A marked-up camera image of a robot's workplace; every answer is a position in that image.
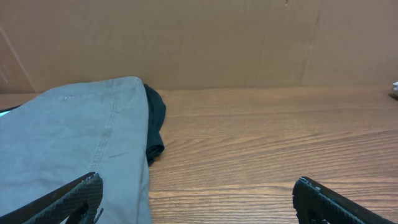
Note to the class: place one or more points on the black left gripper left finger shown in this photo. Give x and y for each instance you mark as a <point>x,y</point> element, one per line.
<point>74,203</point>

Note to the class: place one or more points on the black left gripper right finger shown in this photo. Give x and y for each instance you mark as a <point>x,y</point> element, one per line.
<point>317,204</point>

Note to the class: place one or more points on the grey shorts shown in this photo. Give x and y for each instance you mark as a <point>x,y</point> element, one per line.
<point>75,129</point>

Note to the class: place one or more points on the light blue t-shirt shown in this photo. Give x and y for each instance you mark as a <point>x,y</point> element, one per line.
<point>3,113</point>

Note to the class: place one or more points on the black t-shirt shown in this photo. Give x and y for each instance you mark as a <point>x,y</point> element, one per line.
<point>157,110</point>

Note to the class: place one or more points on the beige folded shorts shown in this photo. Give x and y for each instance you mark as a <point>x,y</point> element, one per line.
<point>394,90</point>

